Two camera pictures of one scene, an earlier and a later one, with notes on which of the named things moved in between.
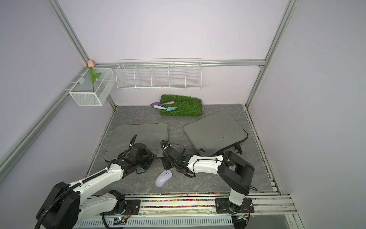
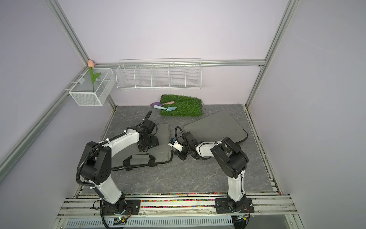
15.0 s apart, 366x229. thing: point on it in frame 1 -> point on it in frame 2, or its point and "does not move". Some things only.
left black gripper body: x=146 y=161 -> x=150 y=142
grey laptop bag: x=217 y=133 does not move
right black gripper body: x=166 y=165 -> x=185 y=151
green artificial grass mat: x=186 y=106 does not move
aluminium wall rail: x=261 y=61 does not move
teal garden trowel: x=170 y=108 does not move
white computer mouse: x=164 y=176 -> x=173 y=143
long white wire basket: x=159 y=74 does not move
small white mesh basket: x=86 y=92 does not move
